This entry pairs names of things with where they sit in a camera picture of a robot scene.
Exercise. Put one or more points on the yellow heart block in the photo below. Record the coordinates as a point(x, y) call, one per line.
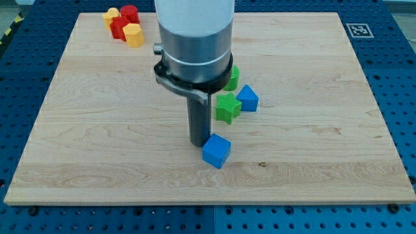
point(109, 15)

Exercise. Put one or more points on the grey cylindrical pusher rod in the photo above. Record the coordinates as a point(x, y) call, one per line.
point(199, 120)

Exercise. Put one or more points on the green cylinder block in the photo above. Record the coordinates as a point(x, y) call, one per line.
point(234, 79)

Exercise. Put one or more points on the blue triangle block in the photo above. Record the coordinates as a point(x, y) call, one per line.
point(248, 98)

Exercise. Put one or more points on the green star block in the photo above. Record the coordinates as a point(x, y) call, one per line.
point(228, 107)

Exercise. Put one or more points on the blue cube block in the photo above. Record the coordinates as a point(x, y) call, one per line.
point(216, 151)

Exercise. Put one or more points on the red cylinder block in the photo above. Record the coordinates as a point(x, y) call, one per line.
point(131, 13)

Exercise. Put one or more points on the black clamp flange mount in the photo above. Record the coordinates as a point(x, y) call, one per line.
point(197, 91)

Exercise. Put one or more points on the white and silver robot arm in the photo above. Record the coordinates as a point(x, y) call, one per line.
point(196, 58)

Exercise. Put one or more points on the white fiducial marker tag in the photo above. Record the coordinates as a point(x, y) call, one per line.
point(359, 30)

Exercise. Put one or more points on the wooden board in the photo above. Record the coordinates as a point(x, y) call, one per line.
point(109, 134)

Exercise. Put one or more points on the red star block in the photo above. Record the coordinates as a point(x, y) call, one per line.
point(117, 25)

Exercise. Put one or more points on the yellow hexagon block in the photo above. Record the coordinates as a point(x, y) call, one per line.
point(133, 35)

